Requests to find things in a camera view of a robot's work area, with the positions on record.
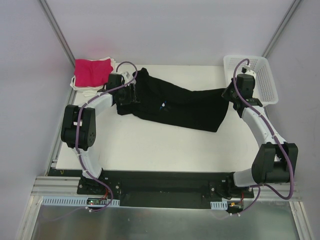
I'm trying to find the black daisy print t-shirt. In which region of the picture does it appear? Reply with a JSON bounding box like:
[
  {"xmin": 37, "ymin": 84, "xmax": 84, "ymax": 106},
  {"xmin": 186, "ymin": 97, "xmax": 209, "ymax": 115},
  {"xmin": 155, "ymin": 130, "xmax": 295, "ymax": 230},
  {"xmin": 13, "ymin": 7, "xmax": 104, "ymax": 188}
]
[{"xmin": 116, "ymin": 68, "xmax": 229, "ymax": 133}]

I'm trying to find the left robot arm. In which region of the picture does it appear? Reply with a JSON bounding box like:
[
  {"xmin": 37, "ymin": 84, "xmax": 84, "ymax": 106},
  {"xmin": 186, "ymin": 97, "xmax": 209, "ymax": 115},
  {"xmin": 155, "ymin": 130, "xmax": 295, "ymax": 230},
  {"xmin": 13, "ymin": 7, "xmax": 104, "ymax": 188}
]
[{"xmin": 60, "ymin": 71, "xmax": 135, "ymax": 195}]

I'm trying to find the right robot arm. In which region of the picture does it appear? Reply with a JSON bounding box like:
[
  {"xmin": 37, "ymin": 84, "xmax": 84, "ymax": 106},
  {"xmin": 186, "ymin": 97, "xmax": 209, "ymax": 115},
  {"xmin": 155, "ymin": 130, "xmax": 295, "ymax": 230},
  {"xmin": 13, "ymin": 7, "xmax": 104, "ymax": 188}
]
[{"xmin": 222, "ymin": 73, "xmax": 298, "ymax": 198}]

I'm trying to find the white plastic basket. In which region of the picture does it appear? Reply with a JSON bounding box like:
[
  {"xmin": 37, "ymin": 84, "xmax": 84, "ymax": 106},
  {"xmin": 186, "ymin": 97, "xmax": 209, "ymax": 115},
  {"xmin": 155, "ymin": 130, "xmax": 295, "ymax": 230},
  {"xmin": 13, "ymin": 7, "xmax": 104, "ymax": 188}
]
[{"xmin": 223, "ymin": 55, "xmax": 279, "ymax": 107}]

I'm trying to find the white folded t-shirt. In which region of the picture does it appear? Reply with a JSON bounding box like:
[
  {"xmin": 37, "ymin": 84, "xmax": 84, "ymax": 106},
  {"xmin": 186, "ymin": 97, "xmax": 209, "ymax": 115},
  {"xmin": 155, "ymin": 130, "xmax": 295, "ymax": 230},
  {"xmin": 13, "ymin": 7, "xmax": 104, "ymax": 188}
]
[{"xmin": 70, "ymin": 57, "xmax": 116, "ymax": 97}]

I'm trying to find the pink folded t-shirt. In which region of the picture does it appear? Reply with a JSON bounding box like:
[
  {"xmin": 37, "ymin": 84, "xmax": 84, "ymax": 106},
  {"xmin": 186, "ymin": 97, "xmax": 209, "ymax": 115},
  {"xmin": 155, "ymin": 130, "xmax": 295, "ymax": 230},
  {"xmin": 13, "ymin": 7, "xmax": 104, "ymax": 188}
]
[{"xmin": 74, "ymin": 58, "xmax": 114, "ymax": 88}]

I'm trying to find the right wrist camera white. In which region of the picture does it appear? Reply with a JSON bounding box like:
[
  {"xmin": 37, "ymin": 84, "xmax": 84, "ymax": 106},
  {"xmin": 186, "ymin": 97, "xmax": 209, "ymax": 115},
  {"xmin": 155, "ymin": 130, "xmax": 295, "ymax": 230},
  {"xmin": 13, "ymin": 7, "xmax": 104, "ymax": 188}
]
[{"xmin": 241, "ymin": 65, "xmax": 257, "ymax": 79}]

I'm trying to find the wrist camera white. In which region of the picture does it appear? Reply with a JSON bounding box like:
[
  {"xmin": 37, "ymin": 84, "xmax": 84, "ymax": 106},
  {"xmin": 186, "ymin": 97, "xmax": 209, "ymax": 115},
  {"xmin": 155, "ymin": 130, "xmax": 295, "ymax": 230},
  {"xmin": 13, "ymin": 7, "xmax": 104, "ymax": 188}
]
[
  {"xmin": 121, "ymin": 71, "xmax": 132, "ymax": 82},
  {"xmin": 241, "ymin": 65, "xmax": 257, "ymax": 79}
]

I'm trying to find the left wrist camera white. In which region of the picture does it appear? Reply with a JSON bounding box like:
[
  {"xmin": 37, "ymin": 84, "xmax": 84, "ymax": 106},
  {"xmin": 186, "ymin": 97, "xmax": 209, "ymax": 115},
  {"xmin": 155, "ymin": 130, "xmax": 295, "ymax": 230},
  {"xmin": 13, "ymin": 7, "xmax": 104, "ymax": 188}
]
[{"xmin": 121, "ymin": 71, "xmax": 132, "ymax": 82}]

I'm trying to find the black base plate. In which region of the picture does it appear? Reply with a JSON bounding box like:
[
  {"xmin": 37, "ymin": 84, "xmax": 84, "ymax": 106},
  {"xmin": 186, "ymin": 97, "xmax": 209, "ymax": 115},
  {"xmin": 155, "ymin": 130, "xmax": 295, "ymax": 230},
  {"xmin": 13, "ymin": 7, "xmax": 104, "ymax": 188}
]
[{"xmin": 77, "ymin": 170, "xmax": 254, "ymax": 209}]

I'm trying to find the right white cable duct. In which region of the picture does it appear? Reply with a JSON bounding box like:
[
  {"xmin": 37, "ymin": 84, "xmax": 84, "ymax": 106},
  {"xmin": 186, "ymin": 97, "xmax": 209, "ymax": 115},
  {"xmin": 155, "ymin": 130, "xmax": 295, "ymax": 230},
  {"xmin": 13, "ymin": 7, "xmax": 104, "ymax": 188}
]
[{"xmin": 210, "ymin": 201, "xmax": 228, "ymax": 211}]

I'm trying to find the white cable duct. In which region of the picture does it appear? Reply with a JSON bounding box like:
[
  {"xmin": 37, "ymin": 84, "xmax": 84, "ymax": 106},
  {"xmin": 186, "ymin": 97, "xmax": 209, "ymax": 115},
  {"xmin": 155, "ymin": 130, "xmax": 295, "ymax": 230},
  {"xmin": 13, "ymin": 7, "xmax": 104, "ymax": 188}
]
[
  {"xmin": 210, "ymin": 201, "xmax": 228, "ymax": 211},
  {"xmin": 42, "ymin": 196, "xmax": 120, "ymax": 208}
]

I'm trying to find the left white cable duct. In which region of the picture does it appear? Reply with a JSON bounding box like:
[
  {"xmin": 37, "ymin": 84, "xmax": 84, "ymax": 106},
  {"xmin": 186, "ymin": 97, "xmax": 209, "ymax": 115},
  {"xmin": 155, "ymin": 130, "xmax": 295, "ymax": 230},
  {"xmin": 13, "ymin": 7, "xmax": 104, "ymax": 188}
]
[{"xmin": 42, "ymin": 196, "xmax": 120, "ymax": 208}]

